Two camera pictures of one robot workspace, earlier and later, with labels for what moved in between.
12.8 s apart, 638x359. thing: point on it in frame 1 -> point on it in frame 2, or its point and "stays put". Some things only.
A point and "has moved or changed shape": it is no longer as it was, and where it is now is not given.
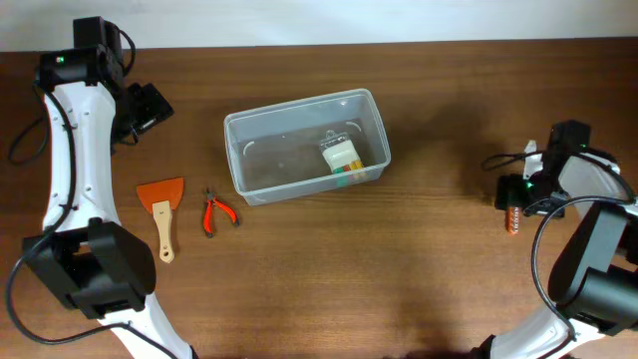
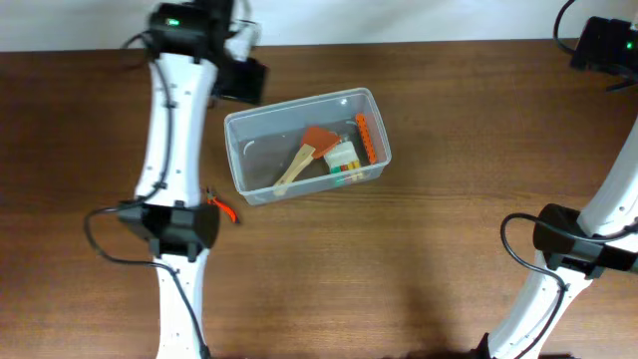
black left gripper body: [151, 107] -> [244, 81]
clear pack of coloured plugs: [339, 154] stays put
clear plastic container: [306, 146] stays put
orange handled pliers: [208, 210] stays put
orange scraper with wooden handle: [159, 198] has moved or changed shape
